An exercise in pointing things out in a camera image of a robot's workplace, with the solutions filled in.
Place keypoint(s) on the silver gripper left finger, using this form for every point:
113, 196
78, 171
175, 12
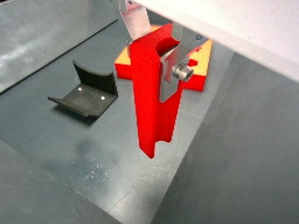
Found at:
134, 19

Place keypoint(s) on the red arch block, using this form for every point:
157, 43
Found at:
155, 115

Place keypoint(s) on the red shape sorting board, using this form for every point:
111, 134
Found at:
199, 64

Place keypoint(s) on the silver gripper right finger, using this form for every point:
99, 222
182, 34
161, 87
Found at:
175, 69

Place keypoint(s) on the black curved holder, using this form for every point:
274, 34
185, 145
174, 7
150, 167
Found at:
93, 96

